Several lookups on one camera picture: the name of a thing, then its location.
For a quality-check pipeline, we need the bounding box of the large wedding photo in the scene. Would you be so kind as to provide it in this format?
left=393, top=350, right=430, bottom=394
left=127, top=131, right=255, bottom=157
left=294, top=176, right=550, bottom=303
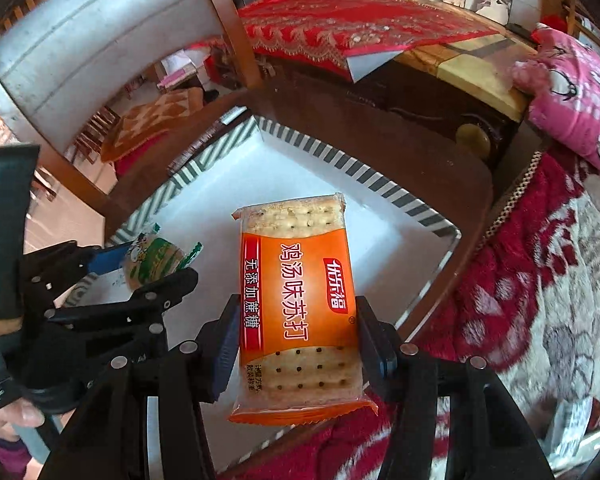
left=474, top=0, right=514, bottom=26

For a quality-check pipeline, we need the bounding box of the person's left hand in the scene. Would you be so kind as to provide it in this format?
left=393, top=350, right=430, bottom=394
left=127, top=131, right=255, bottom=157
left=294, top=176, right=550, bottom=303
left=0, top=399, right=45, bottom=442

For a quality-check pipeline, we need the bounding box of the pink penguin quilt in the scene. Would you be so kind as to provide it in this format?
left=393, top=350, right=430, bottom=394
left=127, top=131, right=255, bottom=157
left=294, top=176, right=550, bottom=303
left=510, top=24, right=600, bottom=170

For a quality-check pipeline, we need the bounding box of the floral fleece blanket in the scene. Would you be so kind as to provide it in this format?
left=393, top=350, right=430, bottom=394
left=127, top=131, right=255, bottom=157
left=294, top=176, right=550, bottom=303
left=220, top=144, right=600, bottom=480

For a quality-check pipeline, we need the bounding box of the brown checkered cushion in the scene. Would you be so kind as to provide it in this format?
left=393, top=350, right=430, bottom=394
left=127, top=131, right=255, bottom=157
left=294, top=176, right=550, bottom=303
left=100, top=87, right=204, bottom=162

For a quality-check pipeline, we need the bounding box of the dark wooden side table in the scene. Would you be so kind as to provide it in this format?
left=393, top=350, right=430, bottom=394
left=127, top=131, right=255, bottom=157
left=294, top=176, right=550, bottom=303
left=104, top=78, right=492, bottom=341

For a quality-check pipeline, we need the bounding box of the small green white snack pack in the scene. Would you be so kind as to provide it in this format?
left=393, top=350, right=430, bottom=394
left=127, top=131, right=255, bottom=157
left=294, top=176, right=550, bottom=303
left=122, top=223, right=204, bottom=292

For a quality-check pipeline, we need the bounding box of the white striped tray box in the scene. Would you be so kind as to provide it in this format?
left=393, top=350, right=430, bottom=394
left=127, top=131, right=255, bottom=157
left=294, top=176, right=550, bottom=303
left=66, top=117, right=460, bottom=469

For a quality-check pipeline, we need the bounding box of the orange soda cracker pack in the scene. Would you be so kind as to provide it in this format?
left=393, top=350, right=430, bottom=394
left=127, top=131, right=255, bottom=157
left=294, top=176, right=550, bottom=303
left=229, top=193, right=377, bottom=426

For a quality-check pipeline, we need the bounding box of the wooden cabinet table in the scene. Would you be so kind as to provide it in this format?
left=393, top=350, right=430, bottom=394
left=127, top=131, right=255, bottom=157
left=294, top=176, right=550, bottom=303
left=259, top=0, right=531, bottom=166

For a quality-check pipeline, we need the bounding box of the red embroidered tablecloth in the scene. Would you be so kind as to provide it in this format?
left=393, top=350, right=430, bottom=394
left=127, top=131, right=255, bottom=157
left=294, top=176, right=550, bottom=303
left=238, top=0, right=496, bottom=80

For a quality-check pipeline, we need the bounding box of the wooden chair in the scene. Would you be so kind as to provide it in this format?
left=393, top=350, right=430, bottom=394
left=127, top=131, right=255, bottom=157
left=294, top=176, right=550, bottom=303
left=0, top=0, right=261, bottom=216

